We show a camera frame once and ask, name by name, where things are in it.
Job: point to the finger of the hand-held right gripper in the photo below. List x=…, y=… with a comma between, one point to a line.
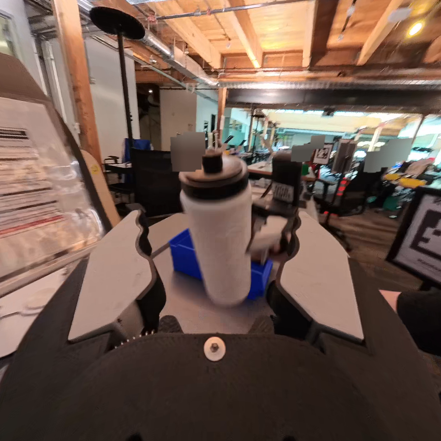
x=267, y=234

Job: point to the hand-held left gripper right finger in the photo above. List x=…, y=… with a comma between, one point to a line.
x=320, y=275

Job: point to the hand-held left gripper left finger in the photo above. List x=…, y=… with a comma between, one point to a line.
x=110, y=275

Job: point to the white bottle black cap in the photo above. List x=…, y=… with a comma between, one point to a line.
x=220, y=234

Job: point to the blue plastic bin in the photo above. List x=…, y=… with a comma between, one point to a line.
x=184, y=255

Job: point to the person's right forearm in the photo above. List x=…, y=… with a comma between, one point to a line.
x=389, y=299

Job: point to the black red office chair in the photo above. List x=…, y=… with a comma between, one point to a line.
x=344, y=196

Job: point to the black mesh office chair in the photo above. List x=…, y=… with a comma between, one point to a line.
x=155, y=186

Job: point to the framed marker sign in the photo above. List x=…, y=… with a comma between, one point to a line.
x=423, y=234

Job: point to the framed instruction sign board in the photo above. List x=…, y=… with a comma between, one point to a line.
x=27, y=179

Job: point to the black floor lamp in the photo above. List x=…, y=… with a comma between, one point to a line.
x=117, y=20

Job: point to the silver ventilation duct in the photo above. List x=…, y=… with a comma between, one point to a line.
x=162, y=48

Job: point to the wooden post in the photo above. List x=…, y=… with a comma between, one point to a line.
x=74, y=86

